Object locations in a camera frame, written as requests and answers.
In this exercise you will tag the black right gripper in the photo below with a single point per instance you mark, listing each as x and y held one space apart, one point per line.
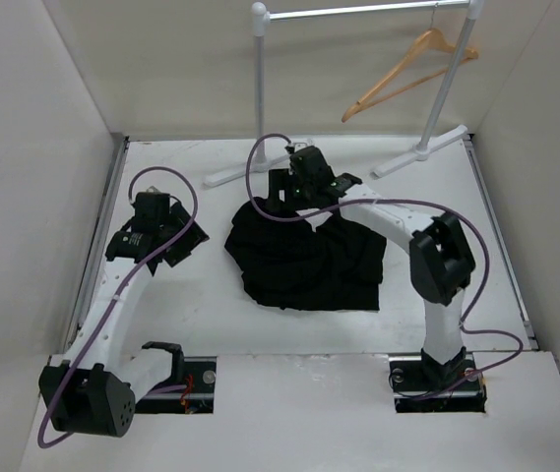
281 180

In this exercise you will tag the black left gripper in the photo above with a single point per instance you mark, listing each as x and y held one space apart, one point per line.
192 237

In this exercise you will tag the black trousers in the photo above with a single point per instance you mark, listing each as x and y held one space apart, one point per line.
336 266

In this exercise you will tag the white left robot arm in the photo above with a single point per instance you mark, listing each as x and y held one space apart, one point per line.
95 388

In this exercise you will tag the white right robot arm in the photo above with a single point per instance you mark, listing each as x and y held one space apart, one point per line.
440 258

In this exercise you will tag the wooden clothes hanger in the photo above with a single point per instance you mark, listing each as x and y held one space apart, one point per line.
386 73

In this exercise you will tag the white clothes rack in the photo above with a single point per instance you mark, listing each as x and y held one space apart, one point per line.
331 60

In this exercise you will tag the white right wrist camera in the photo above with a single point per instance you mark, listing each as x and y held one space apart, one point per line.
294 147

